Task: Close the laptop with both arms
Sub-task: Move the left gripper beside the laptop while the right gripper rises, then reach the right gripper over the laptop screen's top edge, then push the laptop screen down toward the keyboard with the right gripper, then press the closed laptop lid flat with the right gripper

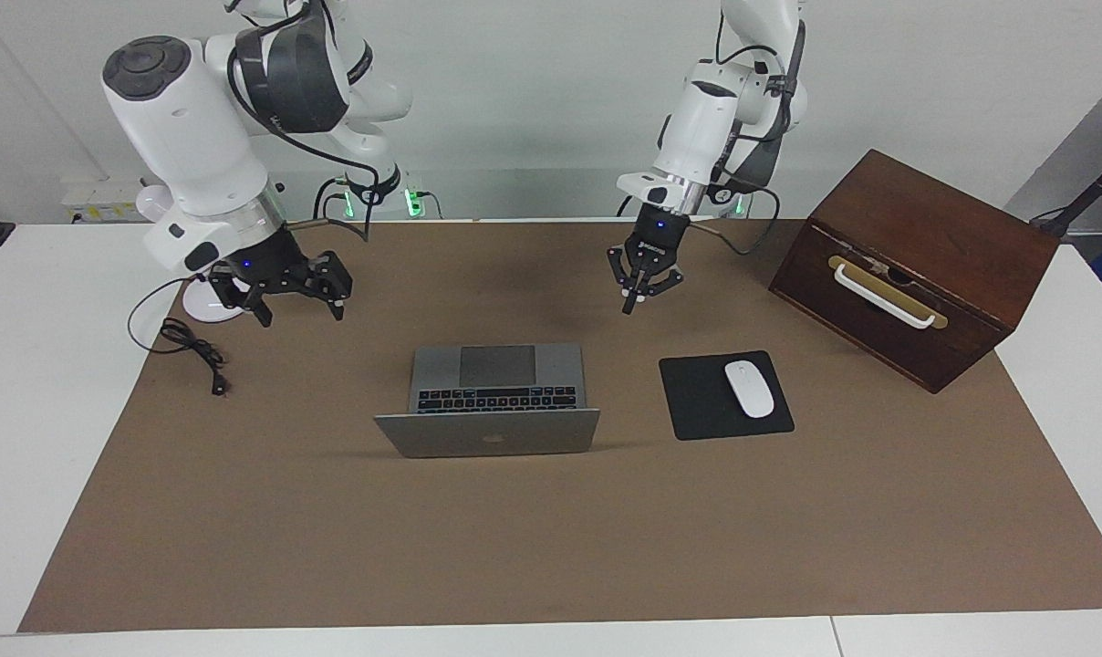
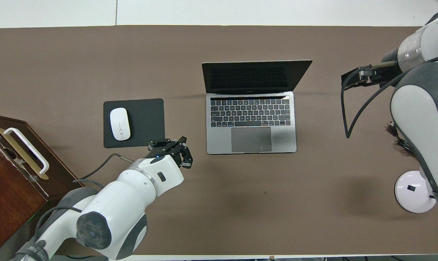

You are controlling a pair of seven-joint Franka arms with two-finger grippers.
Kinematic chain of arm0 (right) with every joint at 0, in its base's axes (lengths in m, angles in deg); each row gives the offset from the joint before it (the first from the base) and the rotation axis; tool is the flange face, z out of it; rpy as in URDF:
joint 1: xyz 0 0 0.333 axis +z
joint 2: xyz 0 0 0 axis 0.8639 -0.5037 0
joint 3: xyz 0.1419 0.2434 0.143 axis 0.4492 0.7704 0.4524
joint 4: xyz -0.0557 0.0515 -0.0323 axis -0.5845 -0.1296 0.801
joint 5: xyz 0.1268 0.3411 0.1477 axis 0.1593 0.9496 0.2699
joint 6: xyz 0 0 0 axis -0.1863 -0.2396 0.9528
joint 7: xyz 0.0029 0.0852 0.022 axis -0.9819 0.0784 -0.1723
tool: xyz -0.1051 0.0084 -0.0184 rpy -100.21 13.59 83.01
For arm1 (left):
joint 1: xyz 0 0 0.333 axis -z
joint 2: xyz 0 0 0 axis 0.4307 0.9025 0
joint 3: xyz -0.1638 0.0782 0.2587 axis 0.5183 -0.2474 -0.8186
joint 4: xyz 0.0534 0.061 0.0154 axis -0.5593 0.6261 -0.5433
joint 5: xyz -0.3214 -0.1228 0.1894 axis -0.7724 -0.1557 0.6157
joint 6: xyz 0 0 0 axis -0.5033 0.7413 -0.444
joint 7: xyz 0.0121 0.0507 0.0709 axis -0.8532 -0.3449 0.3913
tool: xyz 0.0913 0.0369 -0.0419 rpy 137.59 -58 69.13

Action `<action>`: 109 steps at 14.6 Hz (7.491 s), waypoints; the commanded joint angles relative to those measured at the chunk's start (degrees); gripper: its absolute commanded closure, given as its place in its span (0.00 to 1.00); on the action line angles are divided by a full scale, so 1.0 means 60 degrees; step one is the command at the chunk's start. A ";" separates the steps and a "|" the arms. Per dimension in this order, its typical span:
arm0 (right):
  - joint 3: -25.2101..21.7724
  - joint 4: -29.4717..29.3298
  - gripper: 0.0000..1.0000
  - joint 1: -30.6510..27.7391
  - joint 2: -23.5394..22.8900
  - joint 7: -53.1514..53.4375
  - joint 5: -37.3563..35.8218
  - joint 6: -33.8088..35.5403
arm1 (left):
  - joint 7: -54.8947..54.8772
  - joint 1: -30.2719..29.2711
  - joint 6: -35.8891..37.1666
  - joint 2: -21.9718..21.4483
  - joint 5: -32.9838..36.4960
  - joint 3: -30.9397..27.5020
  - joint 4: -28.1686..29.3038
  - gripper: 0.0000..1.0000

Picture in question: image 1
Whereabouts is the brass handle plate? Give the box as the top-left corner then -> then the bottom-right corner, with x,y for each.
827,255 -> 949,330

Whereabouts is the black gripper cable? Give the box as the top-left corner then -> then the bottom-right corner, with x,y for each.
227,0 -> 380,243
695,0 -> 807,256

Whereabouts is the black mouse pad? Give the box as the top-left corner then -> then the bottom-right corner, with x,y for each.
659,350 -> 795,442

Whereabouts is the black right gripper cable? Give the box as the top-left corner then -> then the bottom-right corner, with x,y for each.
227,0 -> 380,243

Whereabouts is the white box handle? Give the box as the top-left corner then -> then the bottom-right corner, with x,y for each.
833,264 -> 937,329

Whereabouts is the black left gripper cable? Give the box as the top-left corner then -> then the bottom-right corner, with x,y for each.
695,0 -> 807,256

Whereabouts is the white computer mouse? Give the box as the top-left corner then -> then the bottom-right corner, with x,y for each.
724,360 -> 776,419

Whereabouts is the silver laptop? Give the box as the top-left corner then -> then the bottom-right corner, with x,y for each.
374,343 -> 602,459

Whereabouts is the white power strip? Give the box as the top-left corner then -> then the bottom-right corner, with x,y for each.
63,182 -> 146,224

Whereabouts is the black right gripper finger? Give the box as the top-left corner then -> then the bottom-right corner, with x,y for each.
209,278 -> 274,328
307,250 -> 353,320

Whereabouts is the black lamp power cable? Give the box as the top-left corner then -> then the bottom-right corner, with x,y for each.
128,276 -> 233,397

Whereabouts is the dark brown wooden box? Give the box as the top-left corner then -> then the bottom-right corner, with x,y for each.
769,149 -> 1061,394

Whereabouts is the brown table mat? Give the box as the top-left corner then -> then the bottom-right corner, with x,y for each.
17,219 -> 1102,633

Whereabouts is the black stand pole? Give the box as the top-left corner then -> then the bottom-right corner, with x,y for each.
1030,146 -> 1102,240

